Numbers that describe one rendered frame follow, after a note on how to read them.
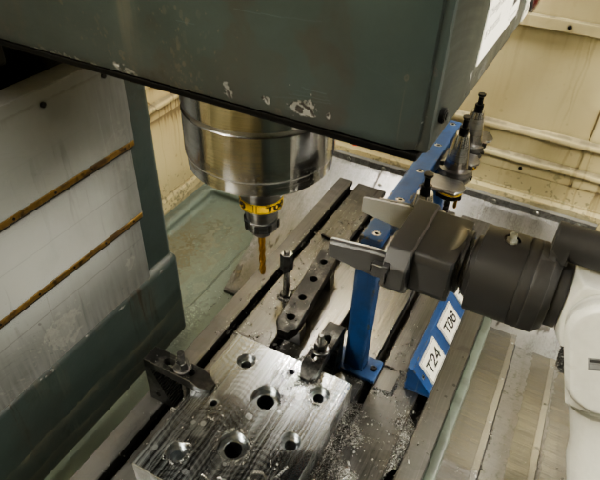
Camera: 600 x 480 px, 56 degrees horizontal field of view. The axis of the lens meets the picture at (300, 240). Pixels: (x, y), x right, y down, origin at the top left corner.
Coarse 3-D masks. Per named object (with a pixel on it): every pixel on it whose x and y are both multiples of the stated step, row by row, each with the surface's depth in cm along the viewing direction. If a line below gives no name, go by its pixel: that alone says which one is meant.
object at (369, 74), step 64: (0, 0) 49; (64, 0) 45; (128, 0) 42; (192, 0) 40; (256, 0) 37; (320, 0) 35; (384, 0) 33; (448, 0) 32; (128, 64) 46; (192, 64) 43; (256, 64) 40; (320, 64) 38; (384, 64) 35; (448, 64) 35; (320, 128) 41; (384, 128) 38
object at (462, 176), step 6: (438, 168) 107; (444, 168) 106; (468, 168) 107; (444, 174) 106; (450, 174) 105; (456, 174) 104; (462, 174) 105; (468, 174) 105; (462, 180) 106; (468, 180) 107
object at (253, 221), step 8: (248, 216) 65; (256, 216) 64; (264, 216) 64; (272, 216) 65; (248, 224) 66; (256, 224) 65; (264, 224) 65; (272, 224) 66; (256, 232) 65; (264, 232) 66
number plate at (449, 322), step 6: (450, 306) 117; (444, 312) 114; (450, 312) 116; (444, 318) 113; (450, 318) 115; (456, 318) 117; (438, 324) 112; (444, 324) 113; (450, 324) 115; (456, 324) 116; (444, 330) 112; (450, 330) 114; (444, 336) 112; (450, 336) 113; (450, 342) 113
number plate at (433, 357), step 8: (432, 336) 109; (432, 344) 108; (424, 352) 106; (432, 352) 107; (440, 352) 109; (424, 360) 105; (432, 360) 107; (440, 360) 109; (424, 368) 104; (432, 368) 106; (440, 368) 108; (432, 376) 105; (432, 384) 105
